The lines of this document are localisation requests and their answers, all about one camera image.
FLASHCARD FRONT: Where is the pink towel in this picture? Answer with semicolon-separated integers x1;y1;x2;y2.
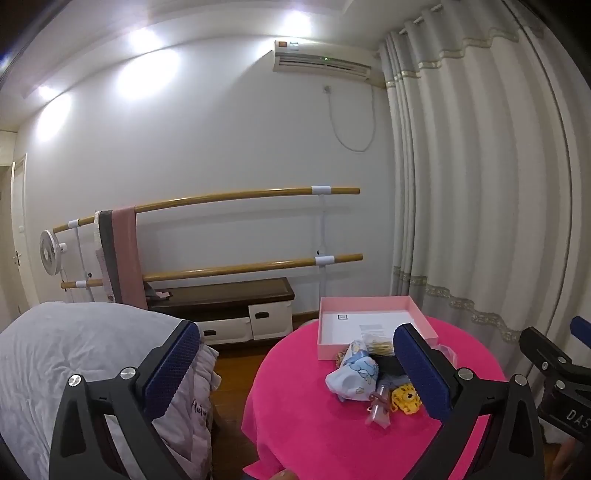
112;204;149;310

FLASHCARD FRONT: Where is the grey towel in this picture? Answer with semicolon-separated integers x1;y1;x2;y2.
99;210;125;303

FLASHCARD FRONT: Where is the small white fan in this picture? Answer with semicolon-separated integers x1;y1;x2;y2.
39;229;70;278

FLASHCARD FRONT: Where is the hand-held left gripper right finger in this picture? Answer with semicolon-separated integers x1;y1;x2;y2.
392;322;546;480

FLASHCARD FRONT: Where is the white wall air conditioner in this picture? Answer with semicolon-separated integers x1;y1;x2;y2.
272;39;374;84

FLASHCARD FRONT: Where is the white barre post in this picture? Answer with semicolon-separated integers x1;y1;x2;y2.
311;186;335;319
67;220;93;303

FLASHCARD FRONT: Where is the blue cartoon printed cloth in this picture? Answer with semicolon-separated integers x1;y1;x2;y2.
325;340;380;402

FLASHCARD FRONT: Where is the yellow crochet toy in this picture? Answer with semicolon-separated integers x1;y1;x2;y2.
387;383;423;414

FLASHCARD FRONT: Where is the white pleated curtain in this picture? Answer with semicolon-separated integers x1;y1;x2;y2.
379;0;591;361

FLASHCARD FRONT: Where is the white air conditioner cable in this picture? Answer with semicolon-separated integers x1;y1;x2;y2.
323;84;377;153

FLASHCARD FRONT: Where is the round pink table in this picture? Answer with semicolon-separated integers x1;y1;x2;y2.
241;318;509;480

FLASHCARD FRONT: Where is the person's right forearm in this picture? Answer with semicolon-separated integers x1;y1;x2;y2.
551;440;580;480

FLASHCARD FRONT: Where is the short wooden barre rail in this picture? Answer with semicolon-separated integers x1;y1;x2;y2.
61;253;364;291

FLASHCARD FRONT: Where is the pink organza pouch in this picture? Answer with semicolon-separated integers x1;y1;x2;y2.
362;383;395;430

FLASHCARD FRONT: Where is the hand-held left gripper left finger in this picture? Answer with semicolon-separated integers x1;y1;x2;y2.
48;318;202;480

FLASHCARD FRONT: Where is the long wooden barre rail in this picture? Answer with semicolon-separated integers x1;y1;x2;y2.
52;186;361;234

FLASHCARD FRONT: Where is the clear bag of cotton swabs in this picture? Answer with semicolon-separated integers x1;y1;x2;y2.
360;336;398;358

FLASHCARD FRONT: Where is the dark bench with white drawers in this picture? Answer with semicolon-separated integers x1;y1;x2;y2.
147;277;296;346

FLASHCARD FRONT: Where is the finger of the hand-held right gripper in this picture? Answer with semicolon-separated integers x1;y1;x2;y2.
518;326;574;376
570;315;591;343

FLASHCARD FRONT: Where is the black leather pouch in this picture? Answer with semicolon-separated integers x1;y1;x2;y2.
375;354;409;377

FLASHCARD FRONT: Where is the pink cardboard box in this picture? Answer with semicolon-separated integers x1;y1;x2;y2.
317;296;439;361

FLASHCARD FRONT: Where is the white door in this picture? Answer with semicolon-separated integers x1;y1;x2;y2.
0;152;28;324

